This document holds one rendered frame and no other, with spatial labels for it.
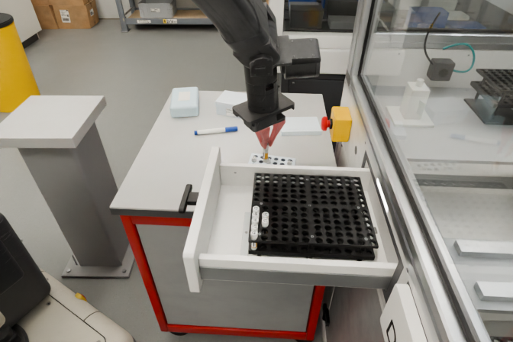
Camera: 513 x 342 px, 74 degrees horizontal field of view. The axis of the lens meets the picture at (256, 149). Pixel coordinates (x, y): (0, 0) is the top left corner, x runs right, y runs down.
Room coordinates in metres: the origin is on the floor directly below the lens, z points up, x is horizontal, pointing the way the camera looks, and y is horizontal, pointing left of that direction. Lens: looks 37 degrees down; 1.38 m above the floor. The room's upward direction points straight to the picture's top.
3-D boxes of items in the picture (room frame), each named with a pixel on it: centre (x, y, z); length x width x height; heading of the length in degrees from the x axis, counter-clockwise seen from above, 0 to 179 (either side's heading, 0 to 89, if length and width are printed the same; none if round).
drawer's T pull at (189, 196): (0.47, 0.13, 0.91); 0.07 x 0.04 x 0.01; 177
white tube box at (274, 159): (0.70, -0.04, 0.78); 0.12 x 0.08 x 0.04; 78
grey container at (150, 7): (4.41, 1.21, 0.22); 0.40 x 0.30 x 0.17; 90
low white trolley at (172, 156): (0.87, 0.06, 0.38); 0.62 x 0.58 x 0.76; 177
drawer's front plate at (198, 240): (0.47, 0.10, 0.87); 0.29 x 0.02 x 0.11; 177
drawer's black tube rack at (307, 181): (0.45, -0.10, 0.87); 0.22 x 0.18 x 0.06; 87
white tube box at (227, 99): (1.04, 0.07, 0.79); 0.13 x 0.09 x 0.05; 72
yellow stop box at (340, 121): (0.78, -0.22, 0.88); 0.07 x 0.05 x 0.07; 177
